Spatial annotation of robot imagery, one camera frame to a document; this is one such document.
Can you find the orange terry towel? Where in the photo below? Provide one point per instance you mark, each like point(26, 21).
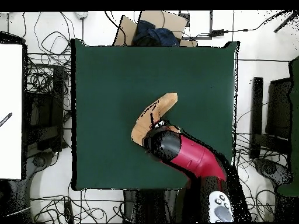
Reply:
point(163, 102)

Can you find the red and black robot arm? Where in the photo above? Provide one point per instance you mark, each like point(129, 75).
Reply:
point(193, 156)

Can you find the dark green table cloth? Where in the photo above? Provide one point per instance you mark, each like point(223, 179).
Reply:
point(116, 81)

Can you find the blue jeans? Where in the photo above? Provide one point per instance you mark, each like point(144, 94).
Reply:
point(161, 35)

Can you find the brown cardboard box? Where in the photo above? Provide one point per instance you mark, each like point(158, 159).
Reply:
point(172, 22)

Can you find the black power adapter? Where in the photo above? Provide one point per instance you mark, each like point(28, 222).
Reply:
point(218, 32)

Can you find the black stand base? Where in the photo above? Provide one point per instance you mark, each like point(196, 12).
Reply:
point(268, 169)
point(38, 161)

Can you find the black equipment rack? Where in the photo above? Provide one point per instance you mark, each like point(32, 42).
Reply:
point(42, 112)

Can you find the black power strip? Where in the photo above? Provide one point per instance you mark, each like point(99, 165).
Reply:
point(69, 211)

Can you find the white round device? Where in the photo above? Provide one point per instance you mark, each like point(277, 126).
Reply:
point(81, 14)

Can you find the spare dark green cloth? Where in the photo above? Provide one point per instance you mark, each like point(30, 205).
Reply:
point(295, 105)

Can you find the small dark strip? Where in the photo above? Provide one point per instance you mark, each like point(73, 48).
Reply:
point(5, 119)

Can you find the white panel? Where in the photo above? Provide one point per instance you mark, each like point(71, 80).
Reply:
point(11, 81)

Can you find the black tripod leg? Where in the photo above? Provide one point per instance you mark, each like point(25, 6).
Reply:
point(286, 22)

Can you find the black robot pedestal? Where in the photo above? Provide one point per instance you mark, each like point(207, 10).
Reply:
point(144, 205)

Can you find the black upright post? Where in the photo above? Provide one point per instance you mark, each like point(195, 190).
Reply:
point(257, 105)

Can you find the thin black metal frame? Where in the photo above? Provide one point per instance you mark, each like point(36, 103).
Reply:
point(211, 21)

